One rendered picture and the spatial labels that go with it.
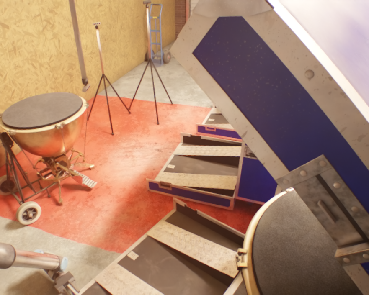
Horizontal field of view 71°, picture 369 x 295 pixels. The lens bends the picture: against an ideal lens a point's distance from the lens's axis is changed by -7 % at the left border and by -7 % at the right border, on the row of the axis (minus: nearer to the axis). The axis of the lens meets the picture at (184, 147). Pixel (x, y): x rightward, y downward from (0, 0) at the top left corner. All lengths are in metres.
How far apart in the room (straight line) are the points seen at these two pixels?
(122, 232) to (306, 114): 2.12
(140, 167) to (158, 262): 1.16
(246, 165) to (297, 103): 1.84
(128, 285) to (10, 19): 2.77
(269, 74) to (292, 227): 0.85
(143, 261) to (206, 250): 0.46
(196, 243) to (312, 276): 1.23
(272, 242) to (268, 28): 0.83
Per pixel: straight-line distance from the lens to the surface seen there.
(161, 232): 2.23
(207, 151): 2.95
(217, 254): 1.98
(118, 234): 2.30
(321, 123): 0.27
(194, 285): 1.98
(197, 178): 2.58
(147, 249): 2.16
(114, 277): 2.04
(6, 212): 2.84
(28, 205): 2.50
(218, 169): 2.82
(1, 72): 3.32
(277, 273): 0.94
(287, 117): 0.28
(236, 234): 2.12
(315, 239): 1.07
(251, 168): 2.10
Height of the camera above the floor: 1.75
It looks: 34 degrees down
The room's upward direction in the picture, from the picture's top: straight up
